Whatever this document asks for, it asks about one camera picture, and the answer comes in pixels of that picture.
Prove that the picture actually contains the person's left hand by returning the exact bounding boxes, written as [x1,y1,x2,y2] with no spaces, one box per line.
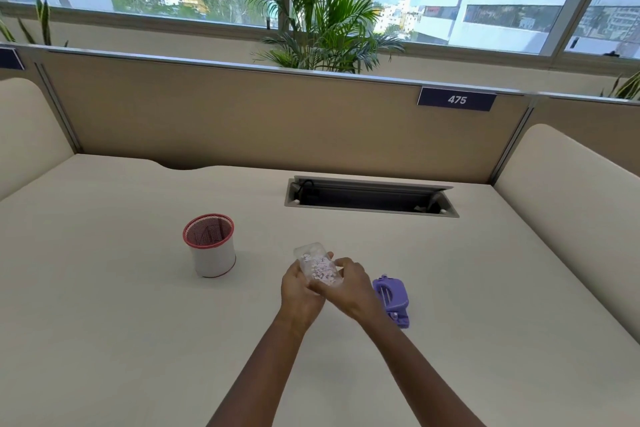
[280,252,334,329]

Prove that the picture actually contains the person's right hand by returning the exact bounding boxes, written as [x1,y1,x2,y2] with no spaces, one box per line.
[318,258,383,326]

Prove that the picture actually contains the clear tray of paper bits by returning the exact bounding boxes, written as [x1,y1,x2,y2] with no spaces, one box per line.
[293,242,346,292]

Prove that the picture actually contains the person's left forearm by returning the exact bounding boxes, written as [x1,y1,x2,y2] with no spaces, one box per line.
[207,313,312,427]

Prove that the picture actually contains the person's right forearm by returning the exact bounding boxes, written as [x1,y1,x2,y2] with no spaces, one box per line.
[356,307,487,427]

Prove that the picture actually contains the purple hole punch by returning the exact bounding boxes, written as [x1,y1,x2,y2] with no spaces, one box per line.
[371,275,412,329]

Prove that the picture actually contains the white mesh cup red rim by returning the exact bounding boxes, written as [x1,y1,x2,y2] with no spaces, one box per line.
[182,213,237,279]

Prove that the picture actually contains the beige desk partition panel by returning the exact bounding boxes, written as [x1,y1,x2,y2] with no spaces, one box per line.
[35,48,536,185]

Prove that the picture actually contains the dark blue number plate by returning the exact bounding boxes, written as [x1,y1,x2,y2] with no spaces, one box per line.
[417,86,497,112]
[0,47,25,70]

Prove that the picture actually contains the green palm plant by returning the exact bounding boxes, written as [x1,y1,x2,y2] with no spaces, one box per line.
[239,0,406,74]

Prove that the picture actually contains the beige curved side divider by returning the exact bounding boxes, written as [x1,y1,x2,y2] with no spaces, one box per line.
[0,78,77,202]
[494,123,640,313]

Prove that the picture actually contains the green plant leaves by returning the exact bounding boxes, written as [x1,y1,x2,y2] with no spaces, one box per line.
[601,70,640,101]

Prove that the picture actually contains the green spiky leaf plant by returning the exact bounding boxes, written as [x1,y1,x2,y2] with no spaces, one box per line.
[0,0,68,48]

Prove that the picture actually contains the grey desk cable port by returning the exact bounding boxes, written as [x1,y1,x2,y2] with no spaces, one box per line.
[284,175,460,219]

